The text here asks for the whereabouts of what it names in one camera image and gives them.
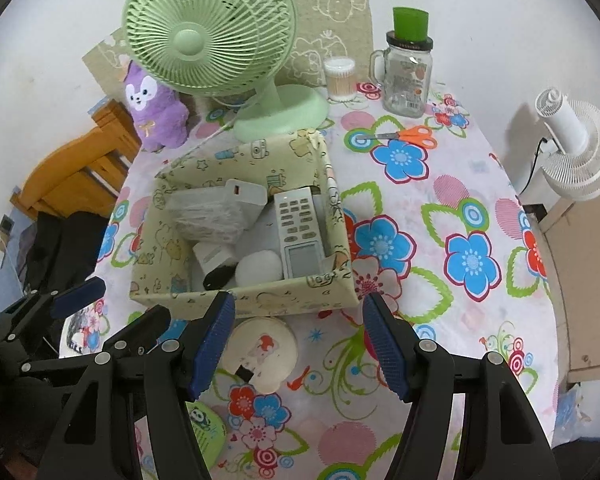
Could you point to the grey-white remote control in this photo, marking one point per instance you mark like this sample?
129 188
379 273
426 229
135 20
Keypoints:
300 230

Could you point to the blue plastic bag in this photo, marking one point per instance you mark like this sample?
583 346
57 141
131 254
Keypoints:
572 410

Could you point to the black cloth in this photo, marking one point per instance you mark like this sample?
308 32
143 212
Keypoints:
65 245

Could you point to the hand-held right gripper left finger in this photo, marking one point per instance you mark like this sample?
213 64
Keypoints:
212 345

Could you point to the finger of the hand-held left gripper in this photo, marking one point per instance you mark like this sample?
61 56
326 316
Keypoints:
140 330
77 296

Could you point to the green panda speaker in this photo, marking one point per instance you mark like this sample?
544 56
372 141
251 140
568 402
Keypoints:
207 430

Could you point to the green plastic cup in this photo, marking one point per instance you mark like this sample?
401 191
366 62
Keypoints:
410 22

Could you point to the white power bank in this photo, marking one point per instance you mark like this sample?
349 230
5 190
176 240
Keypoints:
247 195

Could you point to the floral tablecloth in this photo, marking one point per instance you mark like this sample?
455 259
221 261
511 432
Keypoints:
410 200

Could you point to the beige cabinet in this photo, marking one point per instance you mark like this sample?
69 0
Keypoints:
590 285

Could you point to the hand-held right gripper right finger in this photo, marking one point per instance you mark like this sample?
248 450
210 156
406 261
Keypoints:
387 350

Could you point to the white charger adapter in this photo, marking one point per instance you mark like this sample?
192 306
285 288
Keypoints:
215 257

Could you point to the glass jar mug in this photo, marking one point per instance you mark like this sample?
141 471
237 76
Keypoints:
405 80

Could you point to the orange wooden furniture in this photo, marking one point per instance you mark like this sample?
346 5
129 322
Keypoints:
70 170

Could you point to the white rounded case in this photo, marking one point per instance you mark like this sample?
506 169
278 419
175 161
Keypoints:
257 267

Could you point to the black car key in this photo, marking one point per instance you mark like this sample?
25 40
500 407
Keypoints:
220 277

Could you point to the green desk fan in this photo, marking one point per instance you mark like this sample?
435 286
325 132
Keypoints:
195 40

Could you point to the white desk fan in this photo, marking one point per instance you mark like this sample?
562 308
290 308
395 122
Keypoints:
580 150

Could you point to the purple plush toy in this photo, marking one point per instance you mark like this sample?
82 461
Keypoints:
155 110

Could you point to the cream round bear-print case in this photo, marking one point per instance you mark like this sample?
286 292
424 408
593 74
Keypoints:
265 355

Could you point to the cotton swab container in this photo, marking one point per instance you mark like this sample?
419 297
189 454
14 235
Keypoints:
340 80

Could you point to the yellow-green printed storage box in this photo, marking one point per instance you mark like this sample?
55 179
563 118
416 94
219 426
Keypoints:
290 297

